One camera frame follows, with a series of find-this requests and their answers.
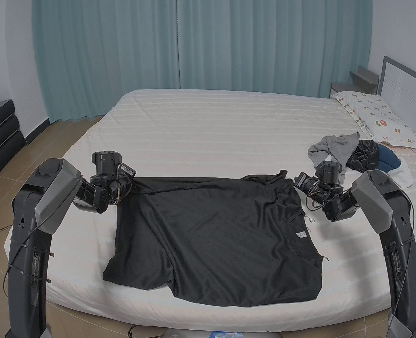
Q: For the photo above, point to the white printed pillow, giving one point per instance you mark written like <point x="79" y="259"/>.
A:
<point x="377" y="116"/>

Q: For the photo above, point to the black chest of drawers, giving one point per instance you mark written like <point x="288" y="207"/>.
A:
<point x="0" y="132"/>

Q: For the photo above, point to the black T-shirt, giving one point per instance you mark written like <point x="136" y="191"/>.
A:
<point x="211" y="231"/>

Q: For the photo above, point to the blue-green curtain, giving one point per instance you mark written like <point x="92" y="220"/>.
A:
<point x="264" y="30"/>
<point x="106" y="48"/>

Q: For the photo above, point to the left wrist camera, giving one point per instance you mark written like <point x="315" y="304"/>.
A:
<point x="127" y="171"/>

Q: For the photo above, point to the shiny black garment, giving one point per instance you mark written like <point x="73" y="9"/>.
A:
<point x="364" y="155"/>

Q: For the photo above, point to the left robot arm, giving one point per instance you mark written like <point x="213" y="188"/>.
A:
<point x="49" y="192"/>

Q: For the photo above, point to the grey garment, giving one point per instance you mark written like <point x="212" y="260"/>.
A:
<point x="338" y="146"/>

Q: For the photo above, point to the dark blue garment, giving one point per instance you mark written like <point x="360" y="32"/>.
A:
<point x="387" y="158"/>

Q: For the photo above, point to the bed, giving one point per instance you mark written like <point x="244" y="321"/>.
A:
<point x="211" y="125"/>

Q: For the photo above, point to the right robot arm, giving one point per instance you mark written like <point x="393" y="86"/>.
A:
<point x="377" y="199"/>

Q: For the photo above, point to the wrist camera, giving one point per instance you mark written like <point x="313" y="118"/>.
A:
<point x="301" y="180"/>
<point x="127" y="171"/>

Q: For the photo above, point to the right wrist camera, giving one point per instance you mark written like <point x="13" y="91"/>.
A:
<point x="301" y="180"/>

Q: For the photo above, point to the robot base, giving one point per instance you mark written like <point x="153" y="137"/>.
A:
<point x="194" y="335"/>

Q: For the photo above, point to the grey bedside table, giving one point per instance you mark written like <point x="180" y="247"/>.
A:
<point x="364" y="76"/>

